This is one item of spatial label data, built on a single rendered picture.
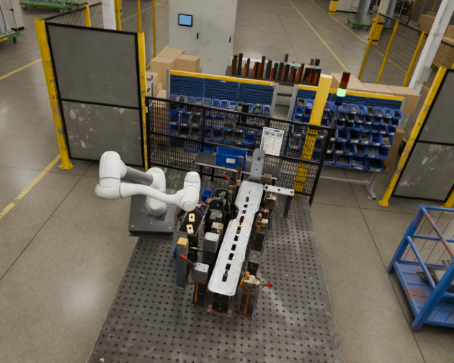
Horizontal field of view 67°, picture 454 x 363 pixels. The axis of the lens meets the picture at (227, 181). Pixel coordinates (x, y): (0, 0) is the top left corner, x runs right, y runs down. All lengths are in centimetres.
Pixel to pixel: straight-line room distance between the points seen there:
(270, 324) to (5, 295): 249
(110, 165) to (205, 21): 710
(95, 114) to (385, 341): 424
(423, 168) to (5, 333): 512
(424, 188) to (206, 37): 611
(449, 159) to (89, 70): 482
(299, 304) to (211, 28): 748
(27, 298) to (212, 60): 714
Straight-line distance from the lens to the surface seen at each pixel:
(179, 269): 258
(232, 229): 278
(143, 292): 273
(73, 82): 494
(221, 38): 918
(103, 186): 239
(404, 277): 422
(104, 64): 467
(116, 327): 259
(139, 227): 309
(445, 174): 562
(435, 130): 516
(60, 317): 361
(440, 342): 408
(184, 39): 931
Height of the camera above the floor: 283
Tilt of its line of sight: 33 degrees down
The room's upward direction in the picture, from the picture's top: 6 degrees clockwise
